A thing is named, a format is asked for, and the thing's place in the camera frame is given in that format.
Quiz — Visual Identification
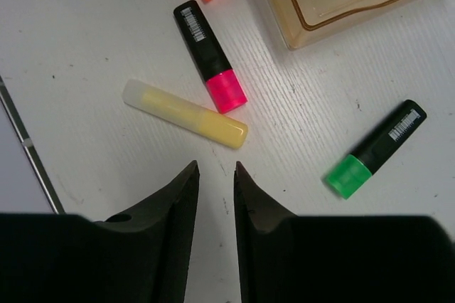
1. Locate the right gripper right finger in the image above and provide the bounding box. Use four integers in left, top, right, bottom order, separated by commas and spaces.
234, 164, 454, 302

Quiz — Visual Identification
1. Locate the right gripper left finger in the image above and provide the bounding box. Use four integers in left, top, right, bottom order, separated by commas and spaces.
1, 161, 199, 302

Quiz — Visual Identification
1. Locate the pink capped black highlighter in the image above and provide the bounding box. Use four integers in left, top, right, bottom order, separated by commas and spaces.
173, 0, 247, 114

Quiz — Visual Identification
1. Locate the green capped black highlighter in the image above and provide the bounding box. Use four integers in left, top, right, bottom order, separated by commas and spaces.
323, 100, 427, 199

